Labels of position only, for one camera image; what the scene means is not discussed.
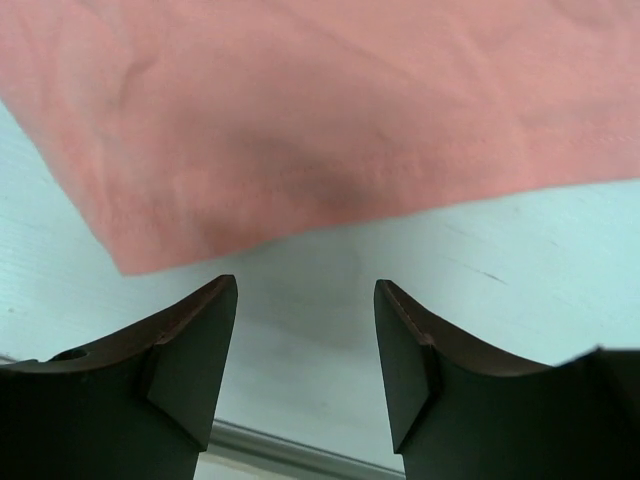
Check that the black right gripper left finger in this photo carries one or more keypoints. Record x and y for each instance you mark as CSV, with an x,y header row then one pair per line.
x,y
136,404

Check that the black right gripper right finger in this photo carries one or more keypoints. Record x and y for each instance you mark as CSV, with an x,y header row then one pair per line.
x,y
461,408

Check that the pink t shirt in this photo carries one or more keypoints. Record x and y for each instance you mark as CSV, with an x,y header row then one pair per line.
x,y
188,130

